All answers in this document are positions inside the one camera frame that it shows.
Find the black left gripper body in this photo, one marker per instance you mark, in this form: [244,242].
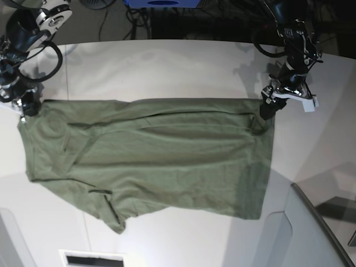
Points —
[289,83]

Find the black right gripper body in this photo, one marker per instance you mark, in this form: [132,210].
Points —
[29,94]

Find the green t-shirt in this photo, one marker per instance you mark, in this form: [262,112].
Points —
[118,160]

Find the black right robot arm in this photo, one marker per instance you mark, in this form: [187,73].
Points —
[33,24]

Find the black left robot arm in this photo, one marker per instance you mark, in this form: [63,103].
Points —
[290,20]

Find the blue box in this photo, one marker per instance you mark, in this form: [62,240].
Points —
[165,3]

